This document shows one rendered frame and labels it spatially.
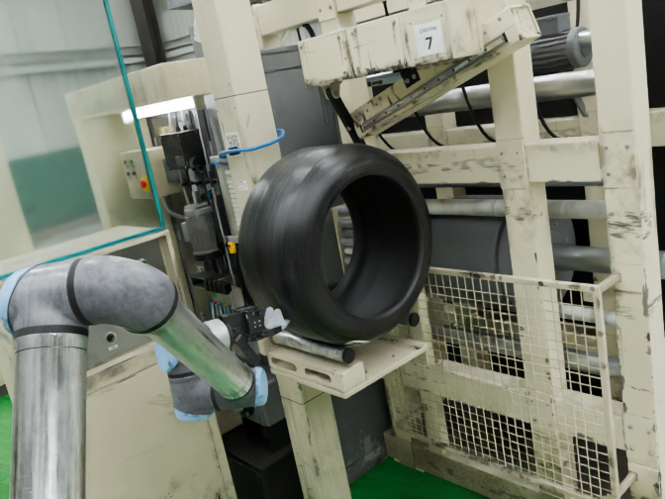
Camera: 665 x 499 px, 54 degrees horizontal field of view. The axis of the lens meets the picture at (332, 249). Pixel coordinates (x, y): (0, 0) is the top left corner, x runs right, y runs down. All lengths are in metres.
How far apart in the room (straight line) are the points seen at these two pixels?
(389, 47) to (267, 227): 0.60
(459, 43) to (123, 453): 1.64
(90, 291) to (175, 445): 1.39
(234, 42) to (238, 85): 0.13
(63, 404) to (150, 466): 1.31
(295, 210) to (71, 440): 0.83
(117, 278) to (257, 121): 1.07
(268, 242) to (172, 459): 1.01
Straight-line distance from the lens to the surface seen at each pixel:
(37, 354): 1.15
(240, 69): 2.07
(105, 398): 2.28
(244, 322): 1.72
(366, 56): 1.97
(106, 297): 1.12
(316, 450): 2.38
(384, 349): 2.11
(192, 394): 1.63
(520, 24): 1.84
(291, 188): 1.73
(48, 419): 1.13
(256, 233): 1.78
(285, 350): 2.09
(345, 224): 2.39
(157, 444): 2.41
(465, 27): 1.82
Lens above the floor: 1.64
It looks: 14 degrees down
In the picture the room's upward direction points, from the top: 11 degrees counter-clockwise
